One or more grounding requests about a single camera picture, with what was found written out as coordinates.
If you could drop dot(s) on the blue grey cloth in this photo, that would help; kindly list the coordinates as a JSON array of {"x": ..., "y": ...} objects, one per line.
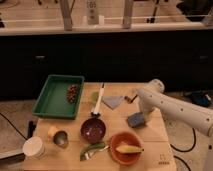
[{"x": 112, "y": 101}]

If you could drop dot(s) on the green plastic tray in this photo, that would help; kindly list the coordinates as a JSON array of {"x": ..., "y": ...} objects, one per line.
[{"x": 52, "y": 101}]

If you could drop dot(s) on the green pepper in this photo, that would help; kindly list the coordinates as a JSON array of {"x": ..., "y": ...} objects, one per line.
[{"x": 90, "y": 148}]

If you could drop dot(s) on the blue sponge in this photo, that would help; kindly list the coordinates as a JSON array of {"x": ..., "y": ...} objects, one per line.
[{"x": 136, "y": 119}]

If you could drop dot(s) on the orange bowl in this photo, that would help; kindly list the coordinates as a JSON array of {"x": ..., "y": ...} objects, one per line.
[{"x": 120, "y": 139}]

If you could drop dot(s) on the brown black small box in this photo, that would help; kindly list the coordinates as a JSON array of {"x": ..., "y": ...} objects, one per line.
[{"x": 131, "y": 96}]

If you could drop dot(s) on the red grape bunch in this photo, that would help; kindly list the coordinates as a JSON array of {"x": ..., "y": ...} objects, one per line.
[{"x": 72, "y": 93}]

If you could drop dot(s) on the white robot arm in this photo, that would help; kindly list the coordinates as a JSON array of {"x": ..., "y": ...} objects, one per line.
[{"x": 151, "y": 95}]

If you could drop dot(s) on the metal cup yellow handle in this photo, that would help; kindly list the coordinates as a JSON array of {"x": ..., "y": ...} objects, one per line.
[{"x": 58, "y": 137}]

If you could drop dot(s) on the white paper cup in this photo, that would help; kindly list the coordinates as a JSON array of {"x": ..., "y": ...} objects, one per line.
[{"x": 34, "y": 147}]

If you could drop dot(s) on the silver fork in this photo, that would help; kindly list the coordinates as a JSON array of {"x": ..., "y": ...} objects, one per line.
[{"x": 88, "y": 155}]

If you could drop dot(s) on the yellow banana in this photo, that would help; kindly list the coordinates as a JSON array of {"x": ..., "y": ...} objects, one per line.
[{"x": 128, "y": 149}]

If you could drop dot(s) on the purple bowl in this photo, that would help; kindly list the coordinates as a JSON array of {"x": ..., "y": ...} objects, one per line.
[{"x": 93, "y": 130}]

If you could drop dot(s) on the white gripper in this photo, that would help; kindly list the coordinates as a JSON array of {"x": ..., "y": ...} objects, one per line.
[{"x": 146, "y": 109}]

